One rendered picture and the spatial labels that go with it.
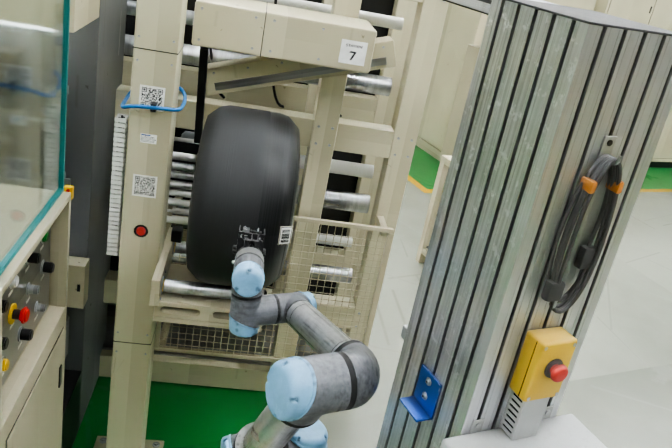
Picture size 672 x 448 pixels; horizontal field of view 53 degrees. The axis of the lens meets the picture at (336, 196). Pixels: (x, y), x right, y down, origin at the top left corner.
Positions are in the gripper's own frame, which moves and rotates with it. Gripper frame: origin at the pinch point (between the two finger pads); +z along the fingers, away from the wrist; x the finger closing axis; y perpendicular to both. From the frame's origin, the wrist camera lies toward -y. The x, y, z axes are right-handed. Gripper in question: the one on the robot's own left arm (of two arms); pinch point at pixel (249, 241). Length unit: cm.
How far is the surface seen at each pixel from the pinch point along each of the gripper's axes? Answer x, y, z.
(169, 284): 23.0, -27.6, 25.7
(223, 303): 4.8, -32.6, 26.5
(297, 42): -8, 55, 49
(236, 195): 5.4, 10.2, 9.3
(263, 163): -1.2, 19.8, 14.2
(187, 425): 13, -114, 75
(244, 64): 9, 43, 64
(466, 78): -196, 27, 457
